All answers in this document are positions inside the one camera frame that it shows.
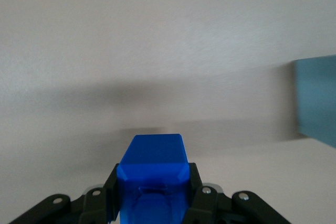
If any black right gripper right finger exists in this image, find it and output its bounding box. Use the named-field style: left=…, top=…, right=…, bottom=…
left=183, top=162, right=292, bottom=224

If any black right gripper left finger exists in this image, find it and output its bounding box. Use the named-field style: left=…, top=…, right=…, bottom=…
left=10, top=163, right=122, bottom=224

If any blue plastic part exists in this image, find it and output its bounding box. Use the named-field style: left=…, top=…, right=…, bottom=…
left=117, top=133, right=191, bottom=224

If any gray square base block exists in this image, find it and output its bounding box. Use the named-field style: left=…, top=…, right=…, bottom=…
left=292, top=55, right=336, bottom=149

